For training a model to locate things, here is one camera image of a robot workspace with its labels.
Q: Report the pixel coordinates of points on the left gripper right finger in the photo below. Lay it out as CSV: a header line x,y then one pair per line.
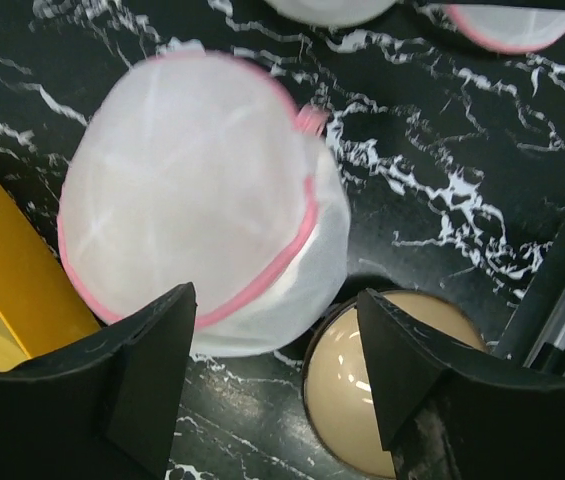
x,y
448,411

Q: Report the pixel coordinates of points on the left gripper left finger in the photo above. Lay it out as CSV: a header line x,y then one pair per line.
x,y
104,407

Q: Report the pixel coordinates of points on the white mesh laundry bag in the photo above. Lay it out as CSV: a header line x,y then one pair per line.
x,y
200,168

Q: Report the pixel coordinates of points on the flat pink-rimmed mesh bag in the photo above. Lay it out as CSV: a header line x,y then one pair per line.
x,y
507,30

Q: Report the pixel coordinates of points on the open laundry bag pink trim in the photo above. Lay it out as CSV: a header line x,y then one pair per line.
x,y
331,13

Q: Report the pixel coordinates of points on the yellow plastic basket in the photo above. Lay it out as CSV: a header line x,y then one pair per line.
x,y
40,311

